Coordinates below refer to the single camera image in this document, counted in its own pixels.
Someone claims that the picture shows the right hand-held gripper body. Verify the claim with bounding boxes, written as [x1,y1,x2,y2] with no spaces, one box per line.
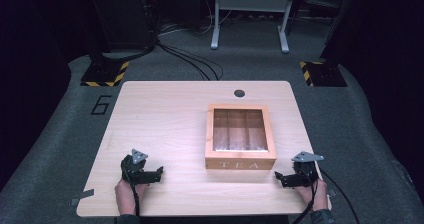
[290,150,325,188]

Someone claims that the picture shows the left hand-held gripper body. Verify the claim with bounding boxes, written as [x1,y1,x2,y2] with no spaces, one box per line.
[120,148,150,186]

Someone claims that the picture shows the person's left hand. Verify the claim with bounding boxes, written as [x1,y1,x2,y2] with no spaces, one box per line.
[114,178,148,216]

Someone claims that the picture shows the person's right hand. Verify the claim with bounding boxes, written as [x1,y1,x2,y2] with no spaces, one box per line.
[295,178,330,212]

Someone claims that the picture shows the wooden tea box glass lid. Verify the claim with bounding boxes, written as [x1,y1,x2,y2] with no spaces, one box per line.
[204,103,278,171]

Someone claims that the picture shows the grey tape strip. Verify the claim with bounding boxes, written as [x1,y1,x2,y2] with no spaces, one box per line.
[70,188,95,207]

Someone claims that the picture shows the black cabinet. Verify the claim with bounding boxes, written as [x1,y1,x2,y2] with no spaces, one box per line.
[84,0,158,53]

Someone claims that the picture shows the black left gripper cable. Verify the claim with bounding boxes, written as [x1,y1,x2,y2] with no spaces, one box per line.
[130,183,141,217]

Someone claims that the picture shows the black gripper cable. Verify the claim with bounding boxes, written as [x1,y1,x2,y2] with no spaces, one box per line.
[291,168,362,224]
[130,183,141,217]

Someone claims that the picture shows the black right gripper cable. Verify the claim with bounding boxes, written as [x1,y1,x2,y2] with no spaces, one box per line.
[291,168,362,224]

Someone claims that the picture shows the black base plate striped edge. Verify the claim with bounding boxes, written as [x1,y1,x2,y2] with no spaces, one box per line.
[298,60,348,88]
[80,60,130,88]

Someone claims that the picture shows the black floor cables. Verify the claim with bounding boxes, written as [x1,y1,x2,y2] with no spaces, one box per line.
[155,38,224,82]

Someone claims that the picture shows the white metal stand frame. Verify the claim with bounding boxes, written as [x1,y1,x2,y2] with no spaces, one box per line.
[210,0,298,54]

